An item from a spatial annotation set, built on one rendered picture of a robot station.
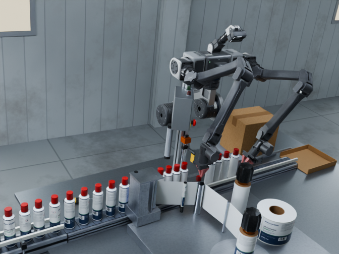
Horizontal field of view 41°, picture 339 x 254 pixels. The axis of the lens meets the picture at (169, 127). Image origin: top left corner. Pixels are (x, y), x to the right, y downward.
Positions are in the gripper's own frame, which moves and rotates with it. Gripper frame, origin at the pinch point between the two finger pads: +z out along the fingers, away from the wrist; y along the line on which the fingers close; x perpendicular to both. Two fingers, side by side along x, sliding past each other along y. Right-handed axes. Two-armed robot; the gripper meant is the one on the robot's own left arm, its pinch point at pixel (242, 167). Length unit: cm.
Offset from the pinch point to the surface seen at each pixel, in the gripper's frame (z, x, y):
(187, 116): -2, -64, 0
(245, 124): -24.6, 1.5, -19.9
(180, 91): -10, -70, -9
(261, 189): 3.9, 13.3, 12.1
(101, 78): 7, 36, -244
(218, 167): 9.3, -20.7, 1.7
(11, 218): 85, -114, 3
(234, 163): 1.4, -9.9, 1.5
